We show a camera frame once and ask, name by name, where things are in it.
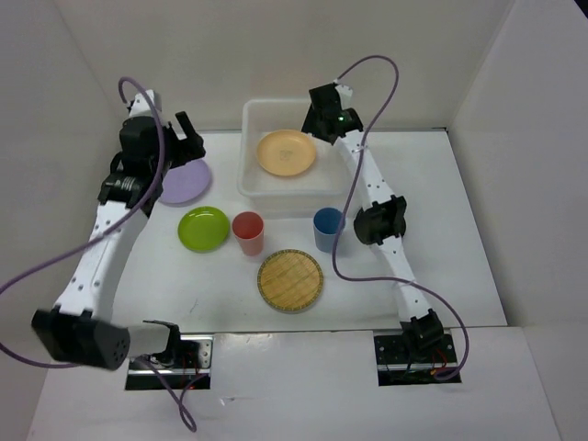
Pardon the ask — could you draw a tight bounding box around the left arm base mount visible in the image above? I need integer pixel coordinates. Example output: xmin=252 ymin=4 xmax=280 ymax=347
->
xmin=125 ymin=334 xmax=214 ymax=392

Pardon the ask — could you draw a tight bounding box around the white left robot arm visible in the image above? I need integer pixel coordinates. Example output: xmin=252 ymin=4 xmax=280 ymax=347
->
xmin=31 ymin=112 xmax=206 ymax=370

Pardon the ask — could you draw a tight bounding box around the round bamboo woven plate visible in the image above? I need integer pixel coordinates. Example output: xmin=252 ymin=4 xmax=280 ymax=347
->
xmin=256 ymin=249 xmax=324 ymax=313

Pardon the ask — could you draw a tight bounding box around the translucent white plastic bin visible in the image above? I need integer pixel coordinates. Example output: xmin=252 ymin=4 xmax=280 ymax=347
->
xmin=237 ymin=98 xmax=350 ymax=219

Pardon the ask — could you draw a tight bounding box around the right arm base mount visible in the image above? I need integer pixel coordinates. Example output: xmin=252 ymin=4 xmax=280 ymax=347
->
xmin=373 ymin=334 xmax=458 ymax=387

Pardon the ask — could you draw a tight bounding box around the red plastic cup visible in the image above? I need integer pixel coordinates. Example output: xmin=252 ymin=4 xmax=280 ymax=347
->
xmin=232 ymin=211 xmax=265 ymax=256

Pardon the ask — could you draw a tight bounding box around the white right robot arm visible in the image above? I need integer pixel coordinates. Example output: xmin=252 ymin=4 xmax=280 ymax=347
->
xmin=302 ymin=82 xmax=444 ymax=363

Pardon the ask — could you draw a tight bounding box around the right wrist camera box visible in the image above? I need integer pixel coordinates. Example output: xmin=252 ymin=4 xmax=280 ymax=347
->
xmin=334 ymin=80 xmax=353 ymax=109

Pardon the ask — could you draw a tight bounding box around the green plastic plate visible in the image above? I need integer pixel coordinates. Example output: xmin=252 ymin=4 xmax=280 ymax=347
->
xmin=177 ymin=206 xmax=230 ymax=253

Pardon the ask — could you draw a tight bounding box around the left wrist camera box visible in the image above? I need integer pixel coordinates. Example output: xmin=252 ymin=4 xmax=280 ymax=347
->
xmin=128 ymin=89 xmax=163 ymax=120

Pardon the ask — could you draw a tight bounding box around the blue plastic cup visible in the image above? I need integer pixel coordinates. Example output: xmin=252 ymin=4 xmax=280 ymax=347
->
xmin=312 ymin=207 xmax=345 ymax=253

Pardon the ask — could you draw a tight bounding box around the purple plastic plate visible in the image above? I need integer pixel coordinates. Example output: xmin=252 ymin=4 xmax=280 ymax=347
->
xmin=158 ymin=159 xmax=211 ymax=205

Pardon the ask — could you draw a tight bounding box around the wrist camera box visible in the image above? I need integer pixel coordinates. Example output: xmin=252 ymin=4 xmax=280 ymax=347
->
xmin=334 ymin=80 xmax=353 ymax=109
xmin=128 ymin=89 xmax=163 ymax=120

